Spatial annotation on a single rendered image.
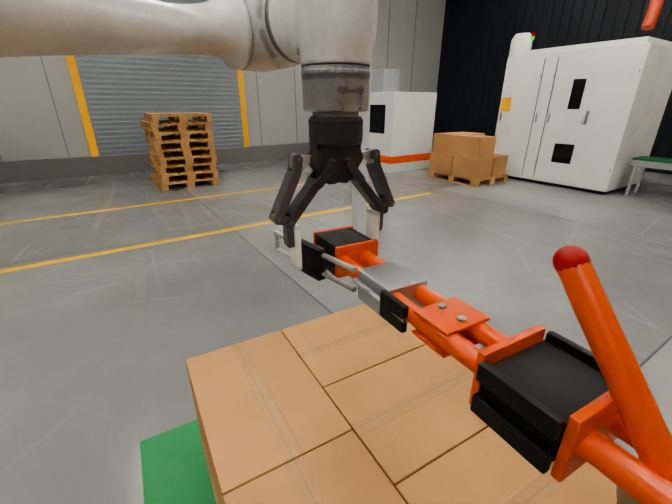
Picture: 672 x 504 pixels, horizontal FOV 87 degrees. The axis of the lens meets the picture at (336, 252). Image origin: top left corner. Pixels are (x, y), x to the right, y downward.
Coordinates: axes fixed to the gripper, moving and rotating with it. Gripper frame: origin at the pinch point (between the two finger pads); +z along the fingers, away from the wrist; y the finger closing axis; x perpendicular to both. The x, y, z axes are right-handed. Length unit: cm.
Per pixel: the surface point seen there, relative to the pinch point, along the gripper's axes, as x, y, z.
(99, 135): 906, -96, 40
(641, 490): -41.8, -1.5, 0.0
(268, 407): 42, -3, 71
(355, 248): -3.3, 1.6, -1.5
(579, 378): -35.3, 3.1, -1.4
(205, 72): 927, 147, -92
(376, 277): -12.5, -0.9, -1.3
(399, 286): -15.8, 0.2, -1.2
